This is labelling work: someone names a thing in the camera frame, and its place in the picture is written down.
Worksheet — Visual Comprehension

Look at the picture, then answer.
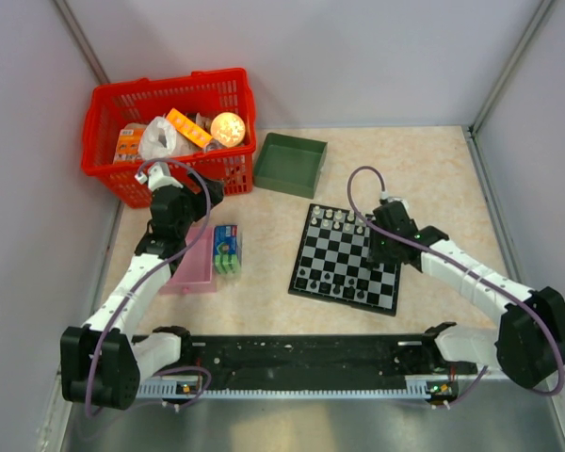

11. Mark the white slotted cable duct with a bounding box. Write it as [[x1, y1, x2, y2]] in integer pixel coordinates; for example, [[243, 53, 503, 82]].
[[136, 376, 458, 401]]

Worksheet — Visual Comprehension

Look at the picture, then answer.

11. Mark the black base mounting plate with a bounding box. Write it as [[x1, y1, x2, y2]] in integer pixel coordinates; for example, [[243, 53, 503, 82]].
[[131, 332, 479, 392]]

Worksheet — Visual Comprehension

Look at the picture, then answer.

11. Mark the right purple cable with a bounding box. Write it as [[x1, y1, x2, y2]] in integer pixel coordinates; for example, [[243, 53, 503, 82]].
[[347, 166, 565, 410]]

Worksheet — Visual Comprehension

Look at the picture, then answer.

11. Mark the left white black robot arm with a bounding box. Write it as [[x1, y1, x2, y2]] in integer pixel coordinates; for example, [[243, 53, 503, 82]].
[[59, 159, 224, 416]]

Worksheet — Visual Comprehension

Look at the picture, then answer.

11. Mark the red plastic shopping basket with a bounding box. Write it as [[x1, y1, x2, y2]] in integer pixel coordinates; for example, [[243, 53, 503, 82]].
[[81, 68, 257, 208]]

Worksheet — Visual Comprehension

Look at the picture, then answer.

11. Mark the dark green open box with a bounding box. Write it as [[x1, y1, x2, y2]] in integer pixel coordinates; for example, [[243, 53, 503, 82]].
[[253, 132, 328, 199]]

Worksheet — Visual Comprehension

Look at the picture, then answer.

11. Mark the orange punched cardboard box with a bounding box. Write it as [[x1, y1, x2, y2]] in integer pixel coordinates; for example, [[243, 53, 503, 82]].
[[166, 108, 213, 150]]

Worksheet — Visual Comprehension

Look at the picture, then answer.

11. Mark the black white chess board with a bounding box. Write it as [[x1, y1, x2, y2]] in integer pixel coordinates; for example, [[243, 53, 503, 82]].
[[288, 203, 400, 316]]

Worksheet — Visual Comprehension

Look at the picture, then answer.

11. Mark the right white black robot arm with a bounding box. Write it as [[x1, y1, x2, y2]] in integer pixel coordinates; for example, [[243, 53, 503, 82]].
[[368, 195, 565, 389]]

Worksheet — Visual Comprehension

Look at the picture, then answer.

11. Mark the blue green packaged item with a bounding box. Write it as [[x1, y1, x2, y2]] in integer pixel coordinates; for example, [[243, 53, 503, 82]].
[[213, 224, 242, 275]]

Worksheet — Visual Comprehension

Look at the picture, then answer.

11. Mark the pink open drawer box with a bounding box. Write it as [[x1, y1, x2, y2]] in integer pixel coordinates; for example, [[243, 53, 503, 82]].
[[159, 226, 217, 296]]

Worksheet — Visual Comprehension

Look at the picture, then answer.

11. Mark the white plastic bag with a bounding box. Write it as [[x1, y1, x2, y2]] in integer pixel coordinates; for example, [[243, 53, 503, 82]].
[[138, 116, 190, 160]]

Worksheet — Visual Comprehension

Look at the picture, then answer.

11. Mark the small orange carton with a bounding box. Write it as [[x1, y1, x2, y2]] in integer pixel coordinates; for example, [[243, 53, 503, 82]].
[[113, 122, 146, 164]]

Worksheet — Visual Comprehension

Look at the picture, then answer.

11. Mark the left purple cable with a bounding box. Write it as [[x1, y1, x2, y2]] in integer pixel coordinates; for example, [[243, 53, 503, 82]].
[[84, 159, 213, 418]]

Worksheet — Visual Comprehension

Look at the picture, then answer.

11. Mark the orange round ball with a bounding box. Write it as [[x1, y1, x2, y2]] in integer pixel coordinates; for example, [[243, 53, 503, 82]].
[[210, 112, 246, 148]]

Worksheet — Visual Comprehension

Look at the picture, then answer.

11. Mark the purple cable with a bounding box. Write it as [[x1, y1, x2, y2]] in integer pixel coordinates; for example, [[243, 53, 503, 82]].
[[84, 159, 213, 418], [347, 166, 565, 410]]

